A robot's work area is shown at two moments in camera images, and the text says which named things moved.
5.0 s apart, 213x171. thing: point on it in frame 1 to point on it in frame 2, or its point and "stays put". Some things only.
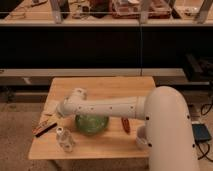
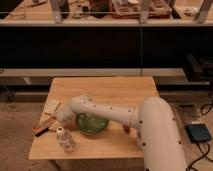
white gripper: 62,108 to 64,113
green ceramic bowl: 91,124 stays put
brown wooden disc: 126,124 stays put
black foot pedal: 201,133 stays put
